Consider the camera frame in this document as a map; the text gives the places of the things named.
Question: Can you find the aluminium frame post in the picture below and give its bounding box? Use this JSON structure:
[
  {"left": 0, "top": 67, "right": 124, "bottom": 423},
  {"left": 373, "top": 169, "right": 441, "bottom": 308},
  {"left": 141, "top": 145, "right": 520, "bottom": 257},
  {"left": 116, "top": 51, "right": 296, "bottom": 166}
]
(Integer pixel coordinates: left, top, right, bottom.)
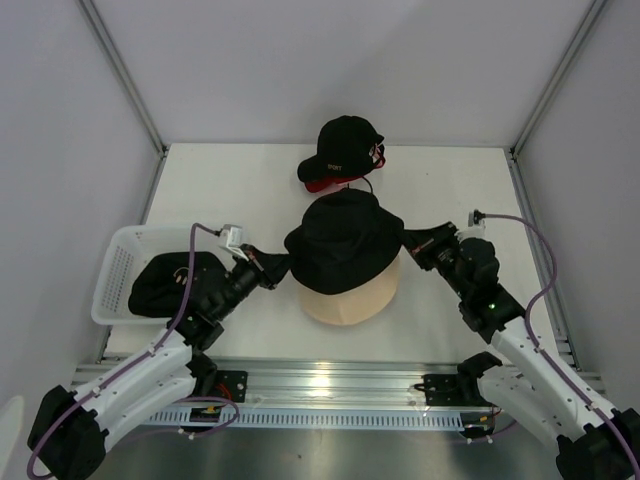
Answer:
[
  {"left": 507, "top": 0, "right": 614, "bottom": 161},
  {"left": 75, "top": 0, "right": 167, "bottom": 158}
]

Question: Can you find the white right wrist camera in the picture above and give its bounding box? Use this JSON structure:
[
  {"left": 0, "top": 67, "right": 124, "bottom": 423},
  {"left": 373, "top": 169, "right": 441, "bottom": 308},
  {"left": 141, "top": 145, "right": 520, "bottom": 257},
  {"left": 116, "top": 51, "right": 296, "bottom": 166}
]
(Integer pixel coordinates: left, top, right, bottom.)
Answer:
[{"left": 457, "top": 210, "right": 486, "bottom": 242}]

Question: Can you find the red baseball cap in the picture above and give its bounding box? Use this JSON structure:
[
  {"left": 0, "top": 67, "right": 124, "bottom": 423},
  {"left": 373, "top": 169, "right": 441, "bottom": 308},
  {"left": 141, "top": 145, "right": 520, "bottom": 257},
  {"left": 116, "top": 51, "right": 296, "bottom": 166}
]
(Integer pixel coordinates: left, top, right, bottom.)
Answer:
[{"left": 303, "top": 144, "right": 386, "bottom": 194}]

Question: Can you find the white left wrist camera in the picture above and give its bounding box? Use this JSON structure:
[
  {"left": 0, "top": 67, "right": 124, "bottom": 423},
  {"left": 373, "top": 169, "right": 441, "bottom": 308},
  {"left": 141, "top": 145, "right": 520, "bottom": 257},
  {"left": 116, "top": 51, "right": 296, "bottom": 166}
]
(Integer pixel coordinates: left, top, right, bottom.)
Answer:
[{"left": 218, "top": 224, "right": 248, "bottom": 261}]

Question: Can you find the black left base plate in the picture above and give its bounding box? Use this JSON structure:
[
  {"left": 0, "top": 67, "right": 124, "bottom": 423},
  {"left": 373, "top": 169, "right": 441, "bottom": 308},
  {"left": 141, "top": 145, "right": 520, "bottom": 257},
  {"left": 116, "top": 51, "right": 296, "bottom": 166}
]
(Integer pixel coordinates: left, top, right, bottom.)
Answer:
[{"left": 198, "top": 370, "right": 249, "bottom": 403}]

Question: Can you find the aluminium mounting rail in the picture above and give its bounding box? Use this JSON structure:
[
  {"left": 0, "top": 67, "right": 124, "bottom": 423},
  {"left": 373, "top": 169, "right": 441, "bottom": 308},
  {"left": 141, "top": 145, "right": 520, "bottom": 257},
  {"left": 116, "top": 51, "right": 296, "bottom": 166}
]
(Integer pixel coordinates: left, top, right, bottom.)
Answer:
[{"left": 69, "top": 355, "right": 614, "bottom": 414}]

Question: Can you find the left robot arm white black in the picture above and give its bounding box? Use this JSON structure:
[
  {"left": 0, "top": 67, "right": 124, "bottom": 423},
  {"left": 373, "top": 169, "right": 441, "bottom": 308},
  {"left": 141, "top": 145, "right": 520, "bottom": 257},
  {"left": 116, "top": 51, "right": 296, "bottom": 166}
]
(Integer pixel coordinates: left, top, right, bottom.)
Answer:
[{"left": 27, "top": 244, "right": 291, "bottom": 479}]

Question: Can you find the white slotted cable duct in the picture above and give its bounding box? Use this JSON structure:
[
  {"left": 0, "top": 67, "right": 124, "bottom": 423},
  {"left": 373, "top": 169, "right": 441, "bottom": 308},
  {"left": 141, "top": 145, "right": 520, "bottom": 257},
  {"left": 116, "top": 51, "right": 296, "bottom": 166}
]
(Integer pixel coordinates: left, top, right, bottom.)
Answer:
[{"left": 145, "top": 407, "right": 464, "bottom": 432}]

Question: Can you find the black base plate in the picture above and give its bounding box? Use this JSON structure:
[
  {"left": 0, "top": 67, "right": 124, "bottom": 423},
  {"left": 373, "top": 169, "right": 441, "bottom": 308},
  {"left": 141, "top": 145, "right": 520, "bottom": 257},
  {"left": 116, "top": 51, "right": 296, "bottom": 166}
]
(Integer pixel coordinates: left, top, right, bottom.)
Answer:
[
  {"left": 412, "top": 374, "right": 496, "bottom": 407},
  {"left": 198, "top": 370, "right": 249, "bottom": 403}
]

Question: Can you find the black sport baseball cap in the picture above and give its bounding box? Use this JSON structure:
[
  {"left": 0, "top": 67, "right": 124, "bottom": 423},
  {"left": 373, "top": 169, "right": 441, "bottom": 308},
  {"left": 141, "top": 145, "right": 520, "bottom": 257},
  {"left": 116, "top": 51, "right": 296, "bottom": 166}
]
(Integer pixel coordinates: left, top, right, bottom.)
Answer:
[{"left": 297, "top": 115, "right": 385, "bottom": 183}]

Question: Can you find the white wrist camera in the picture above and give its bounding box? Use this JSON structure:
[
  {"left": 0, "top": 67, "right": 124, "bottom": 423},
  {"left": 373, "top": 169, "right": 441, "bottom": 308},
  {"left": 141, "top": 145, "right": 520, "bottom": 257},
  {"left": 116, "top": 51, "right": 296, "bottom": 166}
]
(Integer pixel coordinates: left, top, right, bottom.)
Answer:
[
  {"left": 457, "top": 210, "right": 486, "bottom": 242},
  {"left": 218, "top": 224, "right": 248, "bottom": 261}
]

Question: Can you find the right aluminium frame post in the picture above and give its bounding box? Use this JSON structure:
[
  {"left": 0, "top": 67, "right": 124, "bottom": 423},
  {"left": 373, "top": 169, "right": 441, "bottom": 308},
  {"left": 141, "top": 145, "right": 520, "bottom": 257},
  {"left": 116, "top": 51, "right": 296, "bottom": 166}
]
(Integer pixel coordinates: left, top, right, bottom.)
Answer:
[{"left": 507, "top": 0, "right": 614, "bottom": 161}]

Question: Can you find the beige black reversible bucket hat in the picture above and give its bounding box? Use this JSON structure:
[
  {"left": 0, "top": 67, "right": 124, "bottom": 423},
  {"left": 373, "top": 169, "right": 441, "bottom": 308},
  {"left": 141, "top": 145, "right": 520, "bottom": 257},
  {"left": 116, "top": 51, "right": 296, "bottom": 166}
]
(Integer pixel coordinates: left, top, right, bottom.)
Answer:
[{"left": 284, "top": 188, "right": 404, "bottom": 295}]

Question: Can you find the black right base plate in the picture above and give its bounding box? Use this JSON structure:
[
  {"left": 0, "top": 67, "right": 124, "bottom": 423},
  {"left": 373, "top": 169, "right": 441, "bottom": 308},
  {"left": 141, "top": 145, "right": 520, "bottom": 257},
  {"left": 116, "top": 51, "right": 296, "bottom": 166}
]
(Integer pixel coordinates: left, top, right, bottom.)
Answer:
[{"left": 412, "top": 374, "right": 496, "bottom": 407}]

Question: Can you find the white plastic bin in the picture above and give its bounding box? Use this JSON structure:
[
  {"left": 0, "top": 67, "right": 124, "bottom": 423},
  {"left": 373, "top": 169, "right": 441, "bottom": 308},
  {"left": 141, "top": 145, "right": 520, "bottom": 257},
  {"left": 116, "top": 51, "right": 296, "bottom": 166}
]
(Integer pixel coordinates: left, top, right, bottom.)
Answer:
[{"left": 89, "top": 224, "right": 241, "bottom": 326}]

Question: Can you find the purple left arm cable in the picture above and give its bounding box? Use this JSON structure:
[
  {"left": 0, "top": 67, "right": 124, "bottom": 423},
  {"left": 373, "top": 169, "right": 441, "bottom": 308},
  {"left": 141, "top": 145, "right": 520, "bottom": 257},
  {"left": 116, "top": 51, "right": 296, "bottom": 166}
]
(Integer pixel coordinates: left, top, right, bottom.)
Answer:
[{"left": 27, "top": 222, "right": 221, "bottom": 479}]

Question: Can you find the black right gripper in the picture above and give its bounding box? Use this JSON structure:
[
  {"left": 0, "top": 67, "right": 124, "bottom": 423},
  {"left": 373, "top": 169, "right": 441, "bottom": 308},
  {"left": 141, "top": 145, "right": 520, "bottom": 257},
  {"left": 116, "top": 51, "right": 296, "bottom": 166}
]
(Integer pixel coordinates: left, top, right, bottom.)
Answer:
[{"left": 394, "top": 222, "right": 470, "bottom": 300}]

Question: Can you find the left aluminium frame post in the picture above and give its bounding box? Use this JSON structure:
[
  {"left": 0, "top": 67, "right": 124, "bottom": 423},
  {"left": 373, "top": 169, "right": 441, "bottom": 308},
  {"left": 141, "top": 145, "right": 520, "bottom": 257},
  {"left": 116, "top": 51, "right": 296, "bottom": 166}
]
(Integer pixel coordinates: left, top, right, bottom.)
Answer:
[{"left": 75, "top": 0, "right": 167, "bottom": 158}]

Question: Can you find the black wire hat stand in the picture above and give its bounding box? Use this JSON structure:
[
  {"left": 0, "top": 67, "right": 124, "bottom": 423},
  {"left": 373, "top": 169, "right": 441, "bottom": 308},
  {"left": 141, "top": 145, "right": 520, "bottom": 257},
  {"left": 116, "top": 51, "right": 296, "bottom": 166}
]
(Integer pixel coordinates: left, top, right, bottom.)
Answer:
[{"left": 348, "top": 177, "right": 374, "bottom": 194}]

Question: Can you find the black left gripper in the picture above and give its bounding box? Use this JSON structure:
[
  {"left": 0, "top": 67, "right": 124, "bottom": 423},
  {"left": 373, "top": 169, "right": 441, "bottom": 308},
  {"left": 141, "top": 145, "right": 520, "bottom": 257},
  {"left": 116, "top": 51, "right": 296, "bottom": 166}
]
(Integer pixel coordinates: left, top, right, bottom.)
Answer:
[{"left": 214, "top": 244, "right": 297, "bottom": 320}]

